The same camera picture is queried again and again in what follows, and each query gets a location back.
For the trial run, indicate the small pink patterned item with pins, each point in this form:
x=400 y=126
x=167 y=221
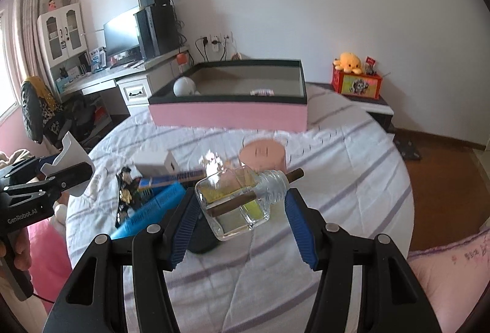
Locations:
x=260 y=92

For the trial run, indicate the white wall sockets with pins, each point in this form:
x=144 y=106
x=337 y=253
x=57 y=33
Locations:
x=226 y=37

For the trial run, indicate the white plug charger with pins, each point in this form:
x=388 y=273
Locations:
x=217 y=45

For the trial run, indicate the blue white carton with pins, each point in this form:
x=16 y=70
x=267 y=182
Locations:
x=97 y=59

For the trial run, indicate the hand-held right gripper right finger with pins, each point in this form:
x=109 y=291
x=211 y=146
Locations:
x=302 y=229

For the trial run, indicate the leopard print garment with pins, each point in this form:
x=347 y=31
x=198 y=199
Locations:
x=36 y=107

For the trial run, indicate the black computer monitor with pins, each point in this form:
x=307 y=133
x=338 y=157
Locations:
x=120 y=30

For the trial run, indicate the black computer tower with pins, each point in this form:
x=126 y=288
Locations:
x=160 y=30

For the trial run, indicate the red printed box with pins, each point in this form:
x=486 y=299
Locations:
x=358 y=86

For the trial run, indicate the yellow octopus plush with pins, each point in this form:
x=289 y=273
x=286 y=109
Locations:
x=349 y=63

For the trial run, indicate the white glass-door cabinet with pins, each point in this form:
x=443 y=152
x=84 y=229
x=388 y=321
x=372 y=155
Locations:
x=57 y=34

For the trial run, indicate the orange round toy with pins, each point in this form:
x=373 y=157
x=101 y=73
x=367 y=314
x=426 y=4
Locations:
x=182 y=58

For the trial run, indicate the brown reed stick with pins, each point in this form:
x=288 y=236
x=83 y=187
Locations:
x=294 y=175

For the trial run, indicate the pink storage box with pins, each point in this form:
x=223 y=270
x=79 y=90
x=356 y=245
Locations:
x=229 y=116

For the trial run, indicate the small white box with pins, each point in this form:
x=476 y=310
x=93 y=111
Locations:
x=153 y=164

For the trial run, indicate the black white low cabinet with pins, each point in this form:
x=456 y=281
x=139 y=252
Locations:
x=377 y=107

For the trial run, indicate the small red ornament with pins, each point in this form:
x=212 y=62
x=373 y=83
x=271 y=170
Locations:
x=370 y=65

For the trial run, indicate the cartoon wall sticker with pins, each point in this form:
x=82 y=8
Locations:
x=53 y=3

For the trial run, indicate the pink bed cover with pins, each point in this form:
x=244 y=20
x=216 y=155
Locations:
x=46 y=260

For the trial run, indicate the beige cloth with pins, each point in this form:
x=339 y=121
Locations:
x=13 y=157

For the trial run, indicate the white ball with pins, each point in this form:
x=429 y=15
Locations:
x=183 y=86

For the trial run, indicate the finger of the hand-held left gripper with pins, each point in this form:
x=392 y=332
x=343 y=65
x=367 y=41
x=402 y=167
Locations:
x=72 y=174
x=23 y=166

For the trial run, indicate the black office chair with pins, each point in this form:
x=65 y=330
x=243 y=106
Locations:
x=76 y=114

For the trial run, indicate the beige curtain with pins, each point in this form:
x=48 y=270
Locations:
x=23 y=30

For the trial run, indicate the dark purple slim box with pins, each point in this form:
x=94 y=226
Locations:
x=180 y=176

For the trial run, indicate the person's left hand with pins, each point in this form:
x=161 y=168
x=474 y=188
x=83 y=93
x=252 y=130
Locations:
x=19 y=256

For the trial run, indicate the black flat object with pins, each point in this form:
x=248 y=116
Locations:
x=407 y=145

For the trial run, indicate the clear plastic wrapper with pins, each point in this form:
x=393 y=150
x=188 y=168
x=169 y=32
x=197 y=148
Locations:
x=275 y=183

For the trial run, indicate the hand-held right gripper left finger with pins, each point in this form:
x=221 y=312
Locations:
x=183 y=229

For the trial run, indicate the white desk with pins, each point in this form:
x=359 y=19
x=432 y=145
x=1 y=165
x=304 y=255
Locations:
x=107 y=76

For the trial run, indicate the pink floral pillow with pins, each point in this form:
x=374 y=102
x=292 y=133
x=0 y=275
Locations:
x=451 y=268

